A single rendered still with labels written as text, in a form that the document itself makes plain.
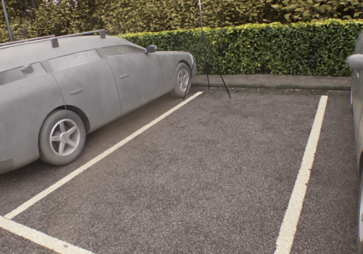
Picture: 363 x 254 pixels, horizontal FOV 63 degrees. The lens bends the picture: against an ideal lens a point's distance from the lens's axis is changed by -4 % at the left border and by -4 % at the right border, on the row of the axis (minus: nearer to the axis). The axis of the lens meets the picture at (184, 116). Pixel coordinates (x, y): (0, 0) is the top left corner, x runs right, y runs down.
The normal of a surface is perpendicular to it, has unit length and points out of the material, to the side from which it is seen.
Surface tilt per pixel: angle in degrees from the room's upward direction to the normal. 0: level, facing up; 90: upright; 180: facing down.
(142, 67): 79
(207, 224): 0
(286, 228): 0
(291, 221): 0
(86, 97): 85
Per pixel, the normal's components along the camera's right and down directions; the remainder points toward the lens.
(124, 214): -0.11, -0.94
